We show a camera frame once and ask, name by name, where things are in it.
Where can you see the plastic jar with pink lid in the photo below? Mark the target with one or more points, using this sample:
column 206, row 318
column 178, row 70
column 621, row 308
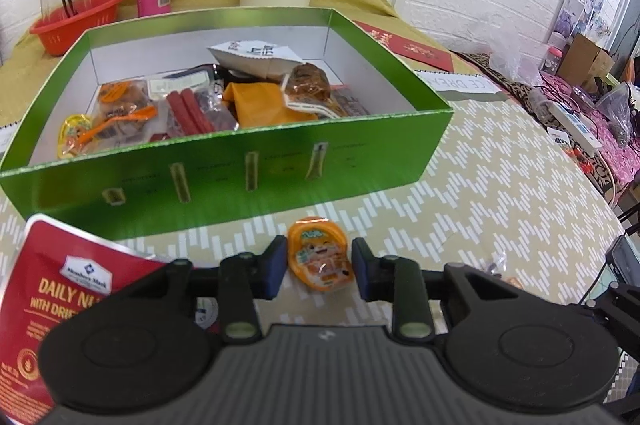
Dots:
column 552, row 61

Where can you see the clear plastic bag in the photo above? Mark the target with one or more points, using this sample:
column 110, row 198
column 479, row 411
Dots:
column 617, row 110
column 510, row 50

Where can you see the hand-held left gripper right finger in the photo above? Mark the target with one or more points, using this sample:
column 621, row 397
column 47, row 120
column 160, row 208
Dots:
column 361, row 270

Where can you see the red sausage sticks packet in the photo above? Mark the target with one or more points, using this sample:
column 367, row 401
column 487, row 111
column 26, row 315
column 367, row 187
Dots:
column 187, row 110

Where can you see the yellow jelly cup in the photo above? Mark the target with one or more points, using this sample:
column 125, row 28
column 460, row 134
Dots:
column 75, row 135

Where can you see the red plastic basket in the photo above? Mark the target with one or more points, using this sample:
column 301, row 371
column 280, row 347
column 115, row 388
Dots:
column 55, row 35

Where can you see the small clear candy wrapper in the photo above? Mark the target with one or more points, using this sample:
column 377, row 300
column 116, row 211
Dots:
column 500, row 270

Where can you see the green cardboard box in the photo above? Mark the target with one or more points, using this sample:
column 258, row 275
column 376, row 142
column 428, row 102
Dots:
column 225, row 175

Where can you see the orange jelly cup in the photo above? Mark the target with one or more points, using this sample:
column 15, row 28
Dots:
column 320, row 255

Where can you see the white power strip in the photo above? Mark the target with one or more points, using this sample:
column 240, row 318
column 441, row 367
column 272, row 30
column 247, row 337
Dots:
column 575, row 125

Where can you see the brown cardboard box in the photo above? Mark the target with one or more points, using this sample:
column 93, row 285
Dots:
column 585, row 60

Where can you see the clear packet with red label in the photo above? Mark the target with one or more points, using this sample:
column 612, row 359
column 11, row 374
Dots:
column 350, row 102

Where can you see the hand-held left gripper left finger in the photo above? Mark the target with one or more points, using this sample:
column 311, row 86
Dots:
column 276, row 265

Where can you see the orange clear snack packet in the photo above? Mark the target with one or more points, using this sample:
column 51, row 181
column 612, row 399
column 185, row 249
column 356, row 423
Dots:
column 122, row 110

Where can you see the leopard pattern cloth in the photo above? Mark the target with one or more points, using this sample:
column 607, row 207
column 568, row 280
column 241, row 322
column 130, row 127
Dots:
column 500, row 75

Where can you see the red nuts packet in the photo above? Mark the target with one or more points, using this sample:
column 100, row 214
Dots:
column 45, row 285

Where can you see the white snack packet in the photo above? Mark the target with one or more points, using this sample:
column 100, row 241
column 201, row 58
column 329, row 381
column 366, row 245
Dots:
column 255, row 57

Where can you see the red envelope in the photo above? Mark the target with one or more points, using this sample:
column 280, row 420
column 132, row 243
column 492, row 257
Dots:
column 415, row 47

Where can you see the clear brown snack packet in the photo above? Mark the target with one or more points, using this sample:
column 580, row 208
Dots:
column 307, row 82

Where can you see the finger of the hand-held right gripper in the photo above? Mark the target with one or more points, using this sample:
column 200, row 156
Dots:
column 615, row 310
column 625, row 262

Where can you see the small wall picture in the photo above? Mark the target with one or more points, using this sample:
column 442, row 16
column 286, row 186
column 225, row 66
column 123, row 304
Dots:
column 567, row 15

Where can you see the pink floral cloth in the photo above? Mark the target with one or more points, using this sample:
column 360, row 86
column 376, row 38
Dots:
column 615, row 165

